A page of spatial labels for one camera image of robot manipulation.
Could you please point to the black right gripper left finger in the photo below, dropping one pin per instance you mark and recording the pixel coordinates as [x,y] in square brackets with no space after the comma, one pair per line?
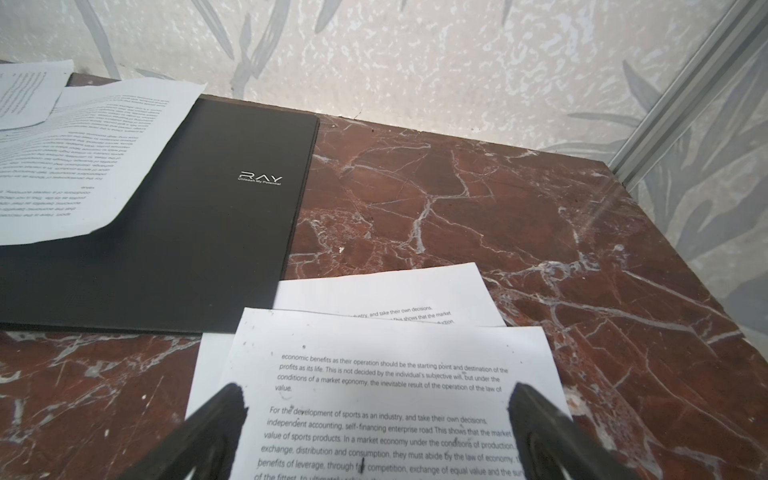
[203,446]

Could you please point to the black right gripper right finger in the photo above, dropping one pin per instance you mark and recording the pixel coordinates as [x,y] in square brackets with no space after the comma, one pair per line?
[551,446]

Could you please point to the printed paper stack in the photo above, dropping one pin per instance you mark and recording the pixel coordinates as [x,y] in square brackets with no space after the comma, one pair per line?
[331,397]
[447,294]

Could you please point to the black file folder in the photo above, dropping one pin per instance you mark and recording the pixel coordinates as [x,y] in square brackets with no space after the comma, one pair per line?
[206,235]

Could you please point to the printed paper beside folder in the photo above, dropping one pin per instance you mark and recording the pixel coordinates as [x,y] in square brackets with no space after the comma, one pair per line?
[75,172]

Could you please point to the printed paper far left corner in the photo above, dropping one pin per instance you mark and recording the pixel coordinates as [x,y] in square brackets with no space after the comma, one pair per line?
[29,91]

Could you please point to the aluminium frame rails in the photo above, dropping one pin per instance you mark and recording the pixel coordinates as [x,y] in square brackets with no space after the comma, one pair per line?
[741,33]

